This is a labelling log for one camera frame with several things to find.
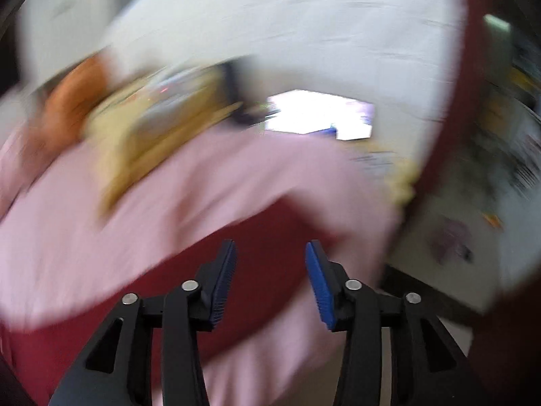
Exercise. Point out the dark red sweater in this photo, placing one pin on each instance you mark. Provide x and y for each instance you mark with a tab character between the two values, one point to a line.
266	228

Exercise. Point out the white quilted mattress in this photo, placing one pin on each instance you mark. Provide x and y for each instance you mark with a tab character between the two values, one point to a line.
296	29

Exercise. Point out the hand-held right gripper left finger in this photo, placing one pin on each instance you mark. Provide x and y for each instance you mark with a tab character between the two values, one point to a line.
222	283

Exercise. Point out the yellow cloth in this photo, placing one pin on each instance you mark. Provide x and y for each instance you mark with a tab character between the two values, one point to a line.
139	135

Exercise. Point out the pink bed sheet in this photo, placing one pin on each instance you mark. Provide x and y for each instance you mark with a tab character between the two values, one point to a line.
190	186

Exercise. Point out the bright window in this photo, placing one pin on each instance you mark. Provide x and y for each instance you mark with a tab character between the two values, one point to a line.
321	114

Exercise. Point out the orange pillow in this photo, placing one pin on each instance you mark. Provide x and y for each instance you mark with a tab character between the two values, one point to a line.
69	101

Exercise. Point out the black flat object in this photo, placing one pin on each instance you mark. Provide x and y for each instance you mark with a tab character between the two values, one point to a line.
234	93

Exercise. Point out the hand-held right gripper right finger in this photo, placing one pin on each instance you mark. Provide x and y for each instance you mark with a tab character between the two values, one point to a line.
319	283

